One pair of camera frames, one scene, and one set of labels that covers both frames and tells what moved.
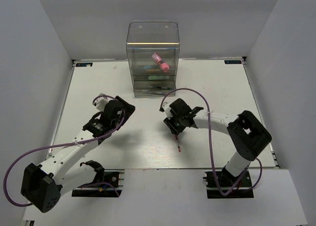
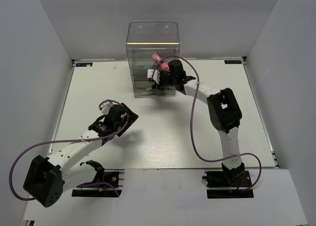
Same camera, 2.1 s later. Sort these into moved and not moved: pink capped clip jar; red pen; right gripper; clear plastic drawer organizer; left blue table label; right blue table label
Moved: right gripper; red pen
Not moved: right blue table label; left blue table label; pink capped clip jar; clear plastic drawer organizer
